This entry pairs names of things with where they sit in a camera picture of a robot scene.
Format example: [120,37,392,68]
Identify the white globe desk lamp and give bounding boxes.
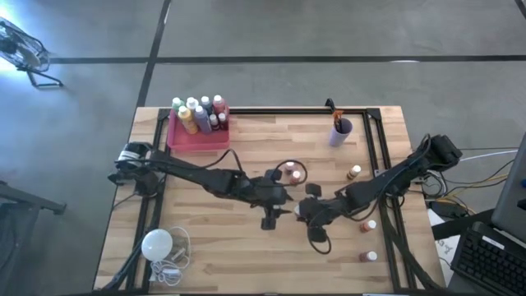
[100,229,174,291]

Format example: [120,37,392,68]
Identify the black aluminium table frame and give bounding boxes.
[122,106,432,294]

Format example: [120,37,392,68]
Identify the white paper sheet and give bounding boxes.
[427,207,464,284]

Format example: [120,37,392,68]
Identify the black side desk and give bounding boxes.
[431,208,526,296]

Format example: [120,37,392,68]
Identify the black computer keyboard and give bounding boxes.
[450,221,526,295]

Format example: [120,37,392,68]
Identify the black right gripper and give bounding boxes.
[296,183,344,244]

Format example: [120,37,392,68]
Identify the black equipment stand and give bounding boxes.
[0,178,67,296]

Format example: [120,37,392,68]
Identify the black wire floor fan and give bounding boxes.
[0,16,65,90]

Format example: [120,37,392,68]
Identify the grey computer monitor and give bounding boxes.
[491,131,526,243]

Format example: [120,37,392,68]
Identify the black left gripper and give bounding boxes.
[240,167,294,231]

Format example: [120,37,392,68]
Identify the pink plastic bin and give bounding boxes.
[166,107,231,152]

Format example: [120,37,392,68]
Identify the white floor cable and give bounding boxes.
[459,150,519,162]

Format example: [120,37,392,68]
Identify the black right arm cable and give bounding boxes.
[307,213,333,255]

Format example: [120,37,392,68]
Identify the yellow floor cable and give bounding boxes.
[435,172,510,202]

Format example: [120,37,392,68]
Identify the large yellow paint bottle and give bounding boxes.
[177,105,199,136]

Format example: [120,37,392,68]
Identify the black power brick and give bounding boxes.
[431,200,468,219]

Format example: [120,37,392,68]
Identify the large purple paint bottle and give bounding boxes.
[192,104,213,135]

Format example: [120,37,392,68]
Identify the large red paint bottle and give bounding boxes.
[211,94,229,118]

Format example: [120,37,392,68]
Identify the lavender plastic cup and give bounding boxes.
[327,117,353,148]

